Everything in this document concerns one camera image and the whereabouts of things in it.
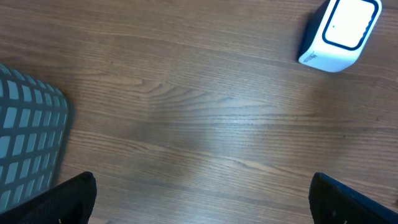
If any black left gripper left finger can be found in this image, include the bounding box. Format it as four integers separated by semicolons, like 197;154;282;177
1;172;97;224

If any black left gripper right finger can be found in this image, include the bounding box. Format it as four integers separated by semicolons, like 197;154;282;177
308;172;397;224

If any white barcode scanner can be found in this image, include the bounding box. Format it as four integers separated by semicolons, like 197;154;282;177
298;0;382;73

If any grey plastic mesh basket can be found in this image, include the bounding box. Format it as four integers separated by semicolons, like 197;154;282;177
1;65;70;213

